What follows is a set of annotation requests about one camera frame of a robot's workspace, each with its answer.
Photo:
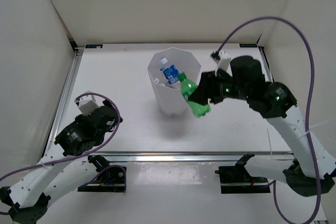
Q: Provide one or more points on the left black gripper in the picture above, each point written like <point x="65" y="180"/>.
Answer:
<point x="114" y="124"/>

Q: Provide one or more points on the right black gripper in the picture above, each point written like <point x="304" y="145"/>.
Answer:
<point x="207" y="87"/>

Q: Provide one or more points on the white orange label bottle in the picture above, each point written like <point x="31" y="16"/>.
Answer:
<point x="171" y="86"/>

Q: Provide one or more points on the blue label plastic bottle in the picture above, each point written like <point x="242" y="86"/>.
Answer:
<point x="170" y="71"/>

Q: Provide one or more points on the clear unlabeled plastic bottle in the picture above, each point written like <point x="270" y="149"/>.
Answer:
<point x="158" y="82"/>

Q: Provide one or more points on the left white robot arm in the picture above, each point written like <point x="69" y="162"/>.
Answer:
<point x="69" y="163"/>

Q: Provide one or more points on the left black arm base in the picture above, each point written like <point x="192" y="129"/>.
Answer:
<point x="110" y="178"/>

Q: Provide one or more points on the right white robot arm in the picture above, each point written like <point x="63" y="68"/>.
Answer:
<point x="312" y="170"/>

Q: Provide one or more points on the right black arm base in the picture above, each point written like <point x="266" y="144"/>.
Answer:
<point x="232" y="181"/>

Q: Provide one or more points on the white octagonal plastic bin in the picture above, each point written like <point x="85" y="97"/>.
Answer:
<point x="170" y="101"/>

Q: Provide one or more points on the aluminium front rail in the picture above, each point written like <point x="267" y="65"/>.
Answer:
<point x="151" y="156"/>

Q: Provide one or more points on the left aluminium side rail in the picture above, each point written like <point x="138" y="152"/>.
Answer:
<point x="66" y="93"/>

